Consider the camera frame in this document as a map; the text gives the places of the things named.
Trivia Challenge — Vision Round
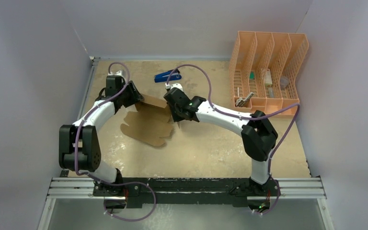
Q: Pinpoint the brown cardboard box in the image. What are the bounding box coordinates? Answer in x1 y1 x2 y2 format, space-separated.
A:
120 94 173 148

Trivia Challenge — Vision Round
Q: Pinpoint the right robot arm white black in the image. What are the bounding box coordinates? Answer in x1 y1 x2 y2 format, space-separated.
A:
164 87 278 195

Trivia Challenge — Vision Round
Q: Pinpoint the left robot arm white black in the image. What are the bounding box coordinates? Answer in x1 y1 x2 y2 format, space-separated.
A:
58 71 144 196

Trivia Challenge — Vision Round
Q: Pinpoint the blue black stapler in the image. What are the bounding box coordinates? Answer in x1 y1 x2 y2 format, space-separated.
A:
154 69 182 83

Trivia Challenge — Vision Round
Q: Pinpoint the black white patterned clip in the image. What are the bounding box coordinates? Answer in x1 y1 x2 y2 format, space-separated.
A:
235 92 254 107

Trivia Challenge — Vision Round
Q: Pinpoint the orange plastic file organizer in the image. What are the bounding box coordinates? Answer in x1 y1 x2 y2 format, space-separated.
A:
229 31 309 114

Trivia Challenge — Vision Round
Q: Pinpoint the grey round item in organizer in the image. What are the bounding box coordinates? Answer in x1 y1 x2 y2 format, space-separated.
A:
279 76 290 90

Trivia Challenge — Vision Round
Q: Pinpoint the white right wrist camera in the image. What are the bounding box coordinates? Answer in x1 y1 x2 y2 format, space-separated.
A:
165 83 184 91

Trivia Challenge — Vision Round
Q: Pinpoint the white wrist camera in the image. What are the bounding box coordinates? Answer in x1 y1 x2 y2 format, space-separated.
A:
165 83 184 91
108 70 124 77

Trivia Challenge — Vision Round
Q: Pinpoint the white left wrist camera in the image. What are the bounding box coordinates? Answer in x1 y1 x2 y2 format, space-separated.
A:
108 70 124 77

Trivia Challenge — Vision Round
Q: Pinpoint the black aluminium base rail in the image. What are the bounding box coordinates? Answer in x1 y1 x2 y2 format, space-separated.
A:
47 177 326 210

